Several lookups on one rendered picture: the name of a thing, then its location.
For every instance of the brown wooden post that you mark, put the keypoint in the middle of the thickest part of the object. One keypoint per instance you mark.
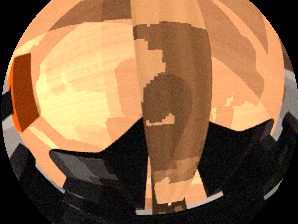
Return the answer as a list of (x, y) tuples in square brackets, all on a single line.
[(176, 206)]

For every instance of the brown wooden rail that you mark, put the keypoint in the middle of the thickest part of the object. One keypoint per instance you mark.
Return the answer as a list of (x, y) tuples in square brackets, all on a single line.
[(174, 76)]

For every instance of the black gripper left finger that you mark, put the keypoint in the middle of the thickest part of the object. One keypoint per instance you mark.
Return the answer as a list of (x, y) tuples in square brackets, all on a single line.
[(123, 165)]

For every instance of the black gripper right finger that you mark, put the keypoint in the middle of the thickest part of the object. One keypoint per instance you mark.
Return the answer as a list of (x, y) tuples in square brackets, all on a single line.
[(224, 150)]

